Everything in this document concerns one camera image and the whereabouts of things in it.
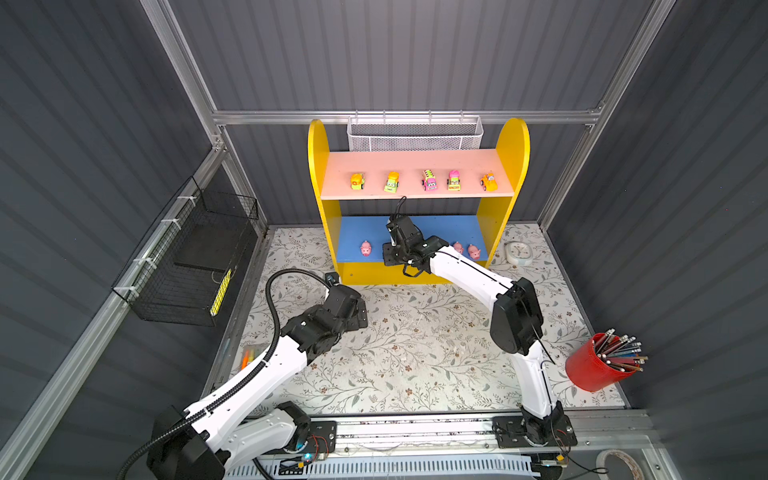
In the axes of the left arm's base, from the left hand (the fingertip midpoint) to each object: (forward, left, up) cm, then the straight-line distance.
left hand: (348, 309), depth 80 cm
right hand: (+20, -13, 0) cm, 23 cm away
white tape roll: (-38, -66, -13) cm, 77 cm away
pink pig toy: (+17, -39, +2) cm, 42 cm away
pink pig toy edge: (+20, -5, +2) cm, 21 cm away
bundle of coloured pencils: (-15, -69, -1) cm, 71 cm away
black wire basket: (+5, +41, +11) cm, 43 cm away
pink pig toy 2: (+20, -34, +1) cm, 40 cm away
